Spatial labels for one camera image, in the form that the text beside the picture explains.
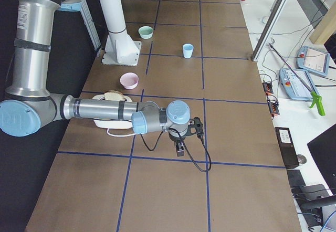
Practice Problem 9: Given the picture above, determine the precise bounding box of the pink bowl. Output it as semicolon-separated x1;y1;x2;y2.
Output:
120;72;139;90

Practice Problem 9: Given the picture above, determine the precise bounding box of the light blue cup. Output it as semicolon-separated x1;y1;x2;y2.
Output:
182;43;194;59

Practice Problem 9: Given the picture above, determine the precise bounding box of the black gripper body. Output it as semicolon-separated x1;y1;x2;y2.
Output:
169;132;185;144

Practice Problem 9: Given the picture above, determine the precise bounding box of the teach pendant near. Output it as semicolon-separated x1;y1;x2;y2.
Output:
279;68;319;101

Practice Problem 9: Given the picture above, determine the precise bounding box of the aluminium frame post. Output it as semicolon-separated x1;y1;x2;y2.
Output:
251;0;287;62

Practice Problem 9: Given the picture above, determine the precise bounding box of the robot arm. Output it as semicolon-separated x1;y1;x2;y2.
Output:
1;0;191;156

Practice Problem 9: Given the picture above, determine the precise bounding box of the bread slice in toaster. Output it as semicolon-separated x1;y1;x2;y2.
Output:
104;90;125;101

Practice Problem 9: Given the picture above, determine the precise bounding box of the teach pendant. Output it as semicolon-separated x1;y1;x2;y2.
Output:
279;68;319;101
297;46;330;77

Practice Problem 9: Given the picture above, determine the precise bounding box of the cream toaster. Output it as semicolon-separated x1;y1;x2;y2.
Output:
92;94;132;130

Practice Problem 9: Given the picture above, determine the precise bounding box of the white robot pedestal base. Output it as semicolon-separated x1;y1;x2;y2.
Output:
99;0;142;66

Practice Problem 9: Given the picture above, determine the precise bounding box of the green bowl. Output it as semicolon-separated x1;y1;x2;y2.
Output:
138;26;154;39

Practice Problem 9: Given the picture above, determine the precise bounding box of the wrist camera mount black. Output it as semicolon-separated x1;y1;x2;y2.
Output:
184;117;204;139

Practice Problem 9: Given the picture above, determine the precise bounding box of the green handled reacher grabber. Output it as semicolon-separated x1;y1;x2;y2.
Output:
269;43;326;116

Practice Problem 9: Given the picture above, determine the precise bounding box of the orange black connector block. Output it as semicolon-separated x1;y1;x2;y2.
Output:
262;81;280;118

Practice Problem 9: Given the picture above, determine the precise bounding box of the black monitor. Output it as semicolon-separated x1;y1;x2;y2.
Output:
308;128;335;193

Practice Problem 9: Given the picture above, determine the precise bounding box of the black box with label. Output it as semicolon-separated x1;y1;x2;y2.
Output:
275;127;299;169

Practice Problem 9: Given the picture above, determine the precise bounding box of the teach pendant far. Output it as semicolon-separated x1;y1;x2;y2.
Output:
297;46;330;77

